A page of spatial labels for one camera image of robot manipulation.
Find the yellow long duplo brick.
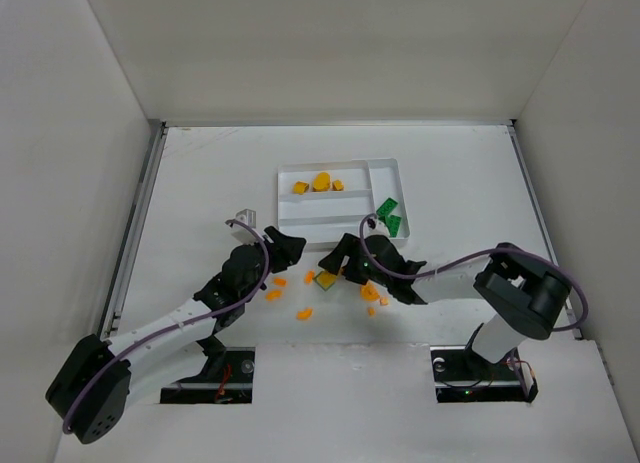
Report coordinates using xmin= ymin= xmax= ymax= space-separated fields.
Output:
xmin=313 ymin=268 xmax=344 ymax=291

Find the green duplo plate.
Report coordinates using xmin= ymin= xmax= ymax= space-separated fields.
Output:
xmin=376 ymin=198 xmax=398 ymax=219
xmin=384 ymin=214 xmax=402 ymax=238

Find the yellow curved duplo brick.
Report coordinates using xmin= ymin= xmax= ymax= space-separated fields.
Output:
xmin=312 ymin=172 xmax=331 ymax=192

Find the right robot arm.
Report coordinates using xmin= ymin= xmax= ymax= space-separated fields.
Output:
xmin=319 ymin=234 xmax=576 ymax=364

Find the orange elbow piece left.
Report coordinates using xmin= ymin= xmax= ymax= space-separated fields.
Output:
xmin=265 ymin=290 xmax=283 ymax=301

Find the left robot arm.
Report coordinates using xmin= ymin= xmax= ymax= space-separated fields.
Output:
xmin=45 ymin=226 xmax=307 ymax=444

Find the orange half-round lego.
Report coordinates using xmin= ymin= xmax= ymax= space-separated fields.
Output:
xmin=360 ymin=282 xmax=380 ymax=302

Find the white divided sorting tray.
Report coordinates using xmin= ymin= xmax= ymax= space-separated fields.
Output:
xmin=277 ymin=158 xmax=410 ymax=249

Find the orange curved piece bottom-left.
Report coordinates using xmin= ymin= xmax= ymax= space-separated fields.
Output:
xmin=296 ymin=308 xmax=313 ymax=321

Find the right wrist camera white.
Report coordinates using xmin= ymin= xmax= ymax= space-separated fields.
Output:
xmin=366 ymin=218 xmax=383 ymax=231

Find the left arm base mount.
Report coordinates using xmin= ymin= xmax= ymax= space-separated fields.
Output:
xmin=159 ymin=337 xmax=256 ymax=406

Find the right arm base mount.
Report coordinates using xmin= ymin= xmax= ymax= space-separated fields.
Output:
xmin=430 ymin=346 xmax=539 ymax=404

